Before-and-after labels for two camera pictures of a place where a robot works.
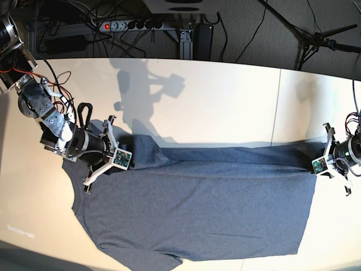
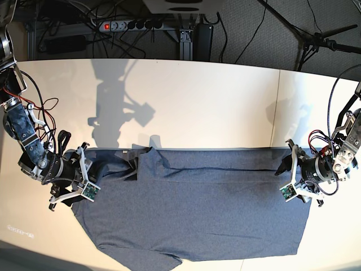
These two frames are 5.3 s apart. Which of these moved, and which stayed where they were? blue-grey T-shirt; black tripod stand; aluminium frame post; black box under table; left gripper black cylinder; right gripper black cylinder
Moved: right gripper black cylinder; left gripper black cylinder
Stayed: blue-grey T-shirt; black tripod stand; aluminium frame post; black box under table
